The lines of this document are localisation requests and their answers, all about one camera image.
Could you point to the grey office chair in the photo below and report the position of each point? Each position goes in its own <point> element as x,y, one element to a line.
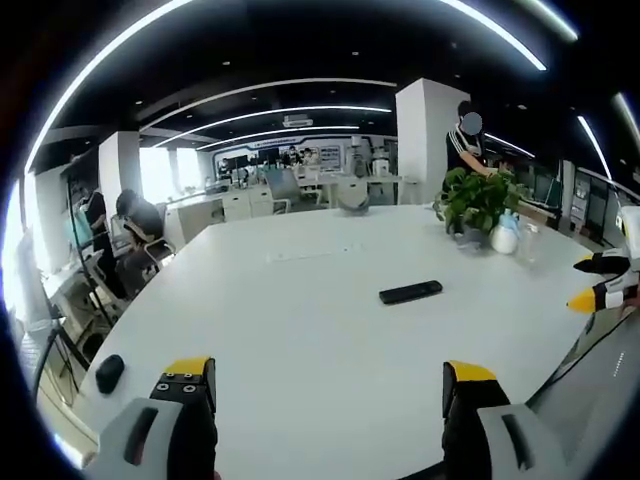
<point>150,260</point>

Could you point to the green potted plant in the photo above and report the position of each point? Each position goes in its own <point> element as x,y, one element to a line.
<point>477,202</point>

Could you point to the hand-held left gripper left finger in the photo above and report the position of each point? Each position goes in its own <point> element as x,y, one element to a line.
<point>170,430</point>

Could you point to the white cabinet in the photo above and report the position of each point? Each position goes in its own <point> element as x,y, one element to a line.
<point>250,202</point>

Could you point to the black remote control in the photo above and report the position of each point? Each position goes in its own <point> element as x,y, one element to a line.
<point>411,292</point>

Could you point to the clear glass jar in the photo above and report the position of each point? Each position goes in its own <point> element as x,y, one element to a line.
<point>530,245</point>

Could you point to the small black oval case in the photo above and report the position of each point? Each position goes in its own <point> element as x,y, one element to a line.
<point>110,373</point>

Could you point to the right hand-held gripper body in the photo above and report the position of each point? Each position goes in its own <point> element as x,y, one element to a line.
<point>631,235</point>

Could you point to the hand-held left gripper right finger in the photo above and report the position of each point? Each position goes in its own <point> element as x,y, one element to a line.
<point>480,430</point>

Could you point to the black tripod stand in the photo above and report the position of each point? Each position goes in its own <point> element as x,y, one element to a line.
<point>85,260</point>

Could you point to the white spray bottle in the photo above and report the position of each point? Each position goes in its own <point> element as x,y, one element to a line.
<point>505,232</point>

